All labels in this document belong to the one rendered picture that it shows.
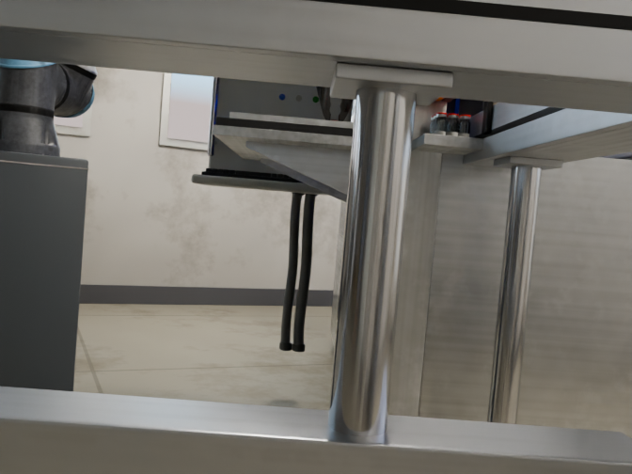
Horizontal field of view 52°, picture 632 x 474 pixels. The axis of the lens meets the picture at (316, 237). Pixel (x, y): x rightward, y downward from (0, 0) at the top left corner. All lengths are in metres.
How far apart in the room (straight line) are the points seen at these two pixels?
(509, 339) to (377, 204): 0.68
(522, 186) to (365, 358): 0.67
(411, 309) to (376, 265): 0.82
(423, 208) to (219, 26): 0.89
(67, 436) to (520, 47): 0.45
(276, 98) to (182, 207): 2.16
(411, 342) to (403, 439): 0.80
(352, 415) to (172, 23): 0.33
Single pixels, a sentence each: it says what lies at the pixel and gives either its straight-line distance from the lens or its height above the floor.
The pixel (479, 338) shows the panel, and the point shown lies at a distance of 1.37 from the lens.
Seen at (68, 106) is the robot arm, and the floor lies 0.91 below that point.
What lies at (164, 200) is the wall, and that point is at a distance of 4.36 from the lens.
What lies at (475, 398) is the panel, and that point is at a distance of 1.40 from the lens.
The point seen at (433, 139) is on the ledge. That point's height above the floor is 0.87.
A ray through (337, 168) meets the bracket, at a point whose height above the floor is 0.82.
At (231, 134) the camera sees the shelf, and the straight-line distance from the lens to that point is 1.32.
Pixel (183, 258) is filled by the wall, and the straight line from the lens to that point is 4.41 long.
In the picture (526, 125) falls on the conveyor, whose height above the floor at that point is 0.88.
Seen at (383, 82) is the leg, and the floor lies 0.83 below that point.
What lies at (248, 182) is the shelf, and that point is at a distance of 2.09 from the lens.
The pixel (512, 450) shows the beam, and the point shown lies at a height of 0.55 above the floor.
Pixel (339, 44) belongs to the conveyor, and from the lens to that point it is 0.49.
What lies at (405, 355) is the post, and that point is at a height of 0.44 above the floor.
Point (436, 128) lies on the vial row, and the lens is 1.23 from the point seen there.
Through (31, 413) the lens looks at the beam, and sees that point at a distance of 0.57.
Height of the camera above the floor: 0.73
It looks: 3 degrees down
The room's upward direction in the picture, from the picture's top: 5 degrees clockwise
